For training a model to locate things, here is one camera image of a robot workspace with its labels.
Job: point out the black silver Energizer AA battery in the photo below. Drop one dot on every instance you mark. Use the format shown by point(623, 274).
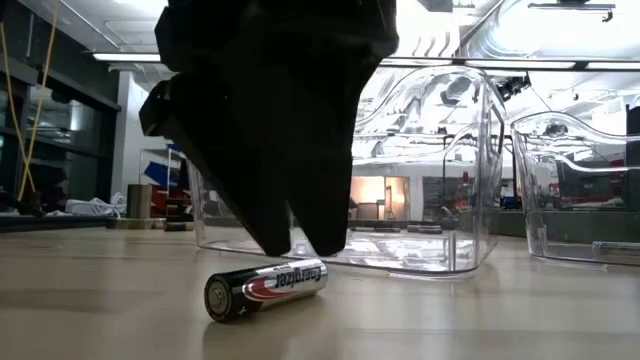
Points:
point(265, 290)
point(615, 246)

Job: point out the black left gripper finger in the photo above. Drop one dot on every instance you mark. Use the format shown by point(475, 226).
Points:
point(325, 160)
point(235, 160)

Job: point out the black aluminium table frame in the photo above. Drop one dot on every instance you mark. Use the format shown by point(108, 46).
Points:
point(50, 223)

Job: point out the clear plastic bin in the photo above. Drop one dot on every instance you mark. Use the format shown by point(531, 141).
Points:
point(425, 150)
point(575, 200)

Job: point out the copper black Duracell AA battery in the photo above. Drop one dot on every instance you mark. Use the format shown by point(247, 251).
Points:
point(179, 226)

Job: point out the ceiling light strip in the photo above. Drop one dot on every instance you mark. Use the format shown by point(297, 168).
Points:
point(125, 57)
point(500, 64)

